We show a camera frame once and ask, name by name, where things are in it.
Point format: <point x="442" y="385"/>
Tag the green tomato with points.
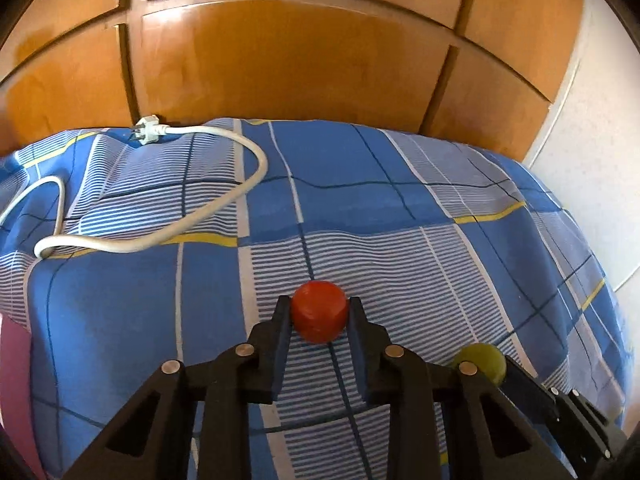
<point x="486" y="358"/>

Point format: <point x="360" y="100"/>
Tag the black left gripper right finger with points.
<point x="392" y="375"/>

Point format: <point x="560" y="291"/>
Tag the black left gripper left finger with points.
<point x="248" y="373"/>

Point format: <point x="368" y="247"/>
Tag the blue plaid bedsheet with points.
<point x="445" y="245"/>

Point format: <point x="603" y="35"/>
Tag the wooden wardrobe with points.
<point x="481" y="72"/>

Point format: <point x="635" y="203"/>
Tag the pink rimmed white tray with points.
<point x="16" y="406"/>

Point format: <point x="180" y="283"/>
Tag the red tomato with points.
<point x="319" y="311"/>

